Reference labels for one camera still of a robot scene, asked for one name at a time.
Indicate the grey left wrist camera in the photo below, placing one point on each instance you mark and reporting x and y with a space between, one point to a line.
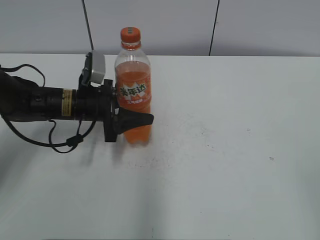
94 69

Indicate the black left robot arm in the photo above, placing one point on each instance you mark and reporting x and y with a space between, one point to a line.
23 100

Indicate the orange Mirinda soda bottle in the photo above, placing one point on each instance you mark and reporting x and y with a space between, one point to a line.
133 77

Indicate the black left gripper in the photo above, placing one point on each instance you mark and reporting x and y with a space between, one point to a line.
125 119

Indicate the orange bottle cap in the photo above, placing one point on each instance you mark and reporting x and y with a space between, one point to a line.
130 35

